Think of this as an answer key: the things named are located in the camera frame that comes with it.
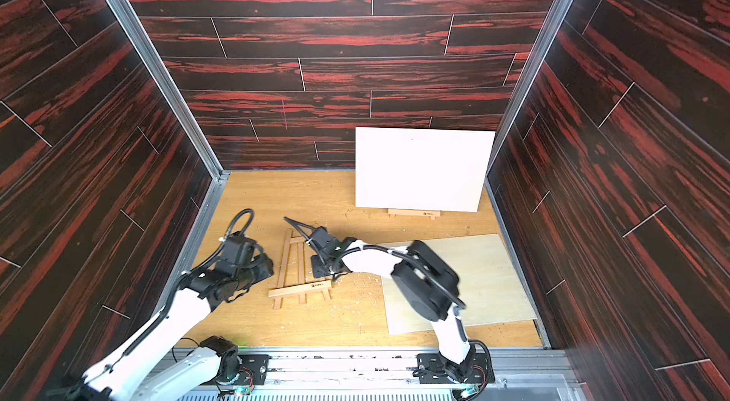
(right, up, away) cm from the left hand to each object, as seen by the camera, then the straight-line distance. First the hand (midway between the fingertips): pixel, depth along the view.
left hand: (272, 265), depth 83 cm
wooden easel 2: (+38, +15, +20) cm, 46 cm away
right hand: (+14, -2, +10) cm, 17 cm away
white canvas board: (+48, +30, +13) cm, 57 cm away
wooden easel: (+9, -8, +3) cm, 12 cm away
